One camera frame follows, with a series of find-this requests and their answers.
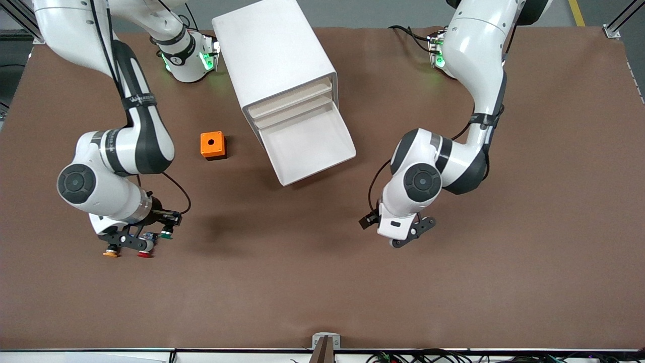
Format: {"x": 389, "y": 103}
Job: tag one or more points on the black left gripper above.
{"x": 371, "y": 219}

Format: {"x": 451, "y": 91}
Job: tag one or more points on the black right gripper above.
{"x": 158, "y": 210}

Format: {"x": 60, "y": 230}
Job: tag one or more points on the green push button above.
{"x": 167, "y": 235}

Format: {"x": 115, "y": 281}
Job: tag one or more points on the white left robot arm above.
{"x": 478, "y": 50}

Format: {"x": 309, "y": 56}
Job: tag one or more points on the red push button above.
{"x": 144, "y": 254}

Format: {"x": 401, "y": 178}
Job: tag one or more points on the yellow push button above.
{"x": 111, "y": 253}

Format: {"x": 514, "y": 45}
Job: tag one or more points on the orange button box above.
{"x": 205, "y": 146}

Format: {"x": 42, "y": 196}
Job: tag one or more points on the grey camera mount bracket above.
{"x": 317, "y": 340}

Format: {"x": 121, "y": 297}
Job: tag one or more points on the aluminium frame profile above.
{"x": 22, "y": 21}
{"x": 612, "y": 31}

